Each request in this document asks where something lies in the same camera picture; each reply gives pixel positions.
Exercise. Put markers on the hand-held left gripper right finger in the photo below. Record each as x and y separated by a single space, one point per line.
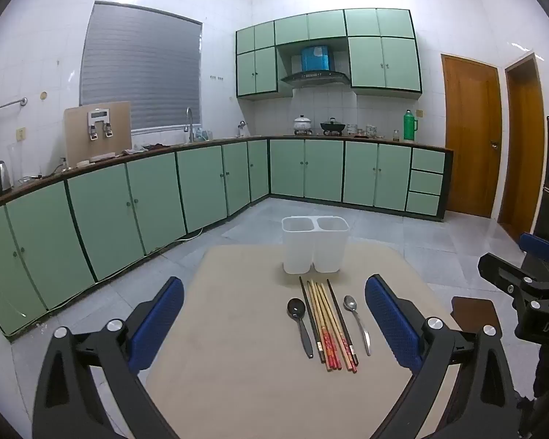
393 324

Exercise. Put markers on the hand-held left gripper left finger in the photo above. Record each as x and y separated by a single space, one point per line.
158 324

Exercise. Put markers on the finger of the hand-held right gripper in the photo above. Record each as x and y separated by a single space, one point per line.
503 272
537 246

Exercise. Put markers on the metal spoon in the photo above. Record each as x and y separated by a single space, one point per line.
350 302

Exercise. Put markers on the black chopstick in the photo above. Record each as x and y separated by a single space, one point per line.
311 320
341 320

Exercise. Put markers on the bamboo chopstick with red end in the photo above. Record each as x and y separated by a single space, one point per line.
322 320
336 320
330 320
317 320

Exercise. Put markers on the black plastic spoon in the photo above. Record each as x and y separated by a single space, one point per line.
295 307

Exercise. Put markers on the white two-compartment utensil holder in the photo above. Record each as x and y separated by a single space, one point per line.
297 247

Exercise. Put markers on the wooden door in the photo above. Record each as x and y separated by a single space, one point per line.
524 146
469 137

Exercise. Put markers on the green base cabinets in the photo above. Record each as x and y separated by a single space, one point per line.
100 219

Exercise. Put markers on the green thermos flask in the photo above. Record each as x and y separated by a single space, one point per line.
409 125

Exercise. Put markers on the cloth on counter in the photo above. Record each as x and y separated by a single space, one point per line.
144 148

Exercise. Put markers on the glass jars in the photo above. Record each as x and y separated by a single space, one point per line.
361 131

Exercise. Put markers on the brown cardboard board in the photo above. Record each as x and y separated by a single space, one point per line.
75 141

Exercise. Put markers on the metal faucet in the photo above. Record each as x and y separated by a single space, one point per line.
190 121

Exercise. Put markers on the black wok with lid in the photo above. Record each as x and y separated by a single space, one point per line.
331 126

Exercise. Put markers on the white water purifier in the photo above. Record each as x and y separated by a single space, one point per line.
99 121

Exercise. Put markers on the clear plastic jug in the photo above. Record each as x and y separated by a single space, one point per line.
17 164

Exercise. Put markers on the small silver kettle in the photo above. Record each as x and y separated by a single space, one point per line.
242 129

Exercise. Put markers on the steel electric kettle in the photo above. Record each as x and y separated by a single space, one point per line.
2 178

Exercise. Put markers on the white enamel pot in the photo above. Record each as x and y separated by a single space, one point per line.
303 125

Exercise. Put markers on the grey window blind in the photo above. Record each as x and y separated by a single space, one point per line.
142 68

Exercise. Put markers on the range hood with blue film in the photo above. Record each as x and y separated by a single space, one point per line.
314 66

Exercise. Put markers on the wall socket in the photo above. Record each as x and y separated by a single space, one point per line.
21 134

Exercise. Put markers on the green wall cabinets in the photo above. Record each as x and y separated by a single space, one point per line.
384 64

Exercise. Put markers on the metal towel rail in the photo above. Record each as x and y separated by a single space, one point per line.
9 104

